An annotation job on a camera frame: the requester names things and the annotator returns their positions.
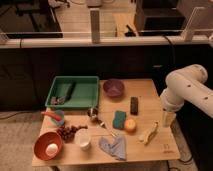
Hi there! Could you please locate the yellow banana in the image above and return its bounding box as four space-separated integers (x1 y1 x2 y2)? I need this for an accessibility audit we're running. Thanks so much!
139 122 158 145

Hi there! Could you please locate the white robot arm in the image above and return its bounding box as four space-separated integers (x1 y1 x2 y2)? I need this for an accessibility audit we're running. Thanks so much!
160 64 213 127

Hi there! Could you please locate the metal measuring cup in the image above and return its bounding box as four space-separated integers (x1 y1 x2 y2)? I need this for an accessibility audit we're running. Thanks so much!
87 107 116 137

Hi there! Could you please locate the white cup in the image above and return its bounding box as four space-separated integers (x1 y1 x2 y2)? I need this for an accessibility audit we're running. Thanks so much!
74 129 91 150

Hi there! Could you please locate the blue cup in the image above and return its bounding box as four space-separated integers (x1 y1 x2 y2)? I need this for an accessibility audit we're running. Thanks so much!
53 110 65 127

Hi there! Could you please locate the black rectangular block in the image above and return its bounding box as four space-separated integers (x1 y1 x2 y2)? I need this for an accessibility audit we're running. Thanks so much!
130 97 138 115

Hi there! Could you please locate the orange fruit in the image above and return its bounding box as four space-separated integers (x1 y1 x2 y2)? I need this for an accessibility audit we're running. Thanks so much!
124 119 137 133

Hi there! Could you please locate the wooden table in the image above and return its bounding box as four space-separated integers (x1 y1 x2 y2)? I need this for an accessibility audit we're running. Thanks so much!
32 79 180 167

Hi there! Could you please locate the green sponge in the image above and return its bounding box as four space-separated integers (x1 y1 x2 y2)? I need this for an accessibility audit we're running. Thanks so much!
113 111 126 129

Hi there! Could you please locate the blue grey cloth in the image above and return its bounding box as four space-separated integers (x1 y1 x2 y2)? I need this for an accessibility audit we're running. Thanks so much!
99 135 127 161

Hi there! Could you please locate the purple bowl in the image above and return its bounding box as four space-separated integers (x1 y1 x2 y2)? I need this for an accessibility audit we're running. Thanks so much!
103 79 124 97

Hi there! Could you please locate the dark tool in tray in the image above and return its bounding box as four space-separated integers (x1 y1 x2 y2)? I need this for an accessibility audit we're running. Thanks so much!
65 82 76 101

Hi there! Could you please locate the bunch of dark grapes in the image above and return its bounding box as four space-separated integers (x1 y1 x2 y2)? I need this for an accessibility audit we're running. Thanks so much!
56 125 88 141

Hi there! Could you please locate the green plastic tray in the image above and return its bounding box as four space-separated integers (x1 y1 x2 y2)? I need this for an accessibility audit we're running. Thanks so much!
45 76 99 110

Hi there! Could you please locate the small grey object in tray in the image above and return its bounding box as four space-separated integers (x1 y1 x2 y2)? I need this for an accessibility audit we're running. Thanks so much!
50 96 65 105

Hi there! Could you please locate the white egg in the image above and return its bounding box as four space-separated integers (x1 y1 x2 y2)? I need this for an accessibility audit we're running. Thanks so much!
46 143 58 156

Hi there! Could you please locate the orange bowl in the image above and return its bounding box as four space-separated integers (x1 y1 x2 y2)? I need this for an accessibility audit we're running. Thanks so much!
34 132 63 161

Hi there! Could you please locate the white horizontal rail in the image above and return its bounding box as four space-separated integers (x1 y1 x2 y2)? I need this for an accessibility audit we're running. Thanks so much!
0 35 213 49

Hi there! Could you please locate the grey upright post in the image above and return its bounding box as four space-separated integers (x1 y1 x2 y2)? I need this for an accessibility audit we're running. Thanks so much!
90 8 100 44

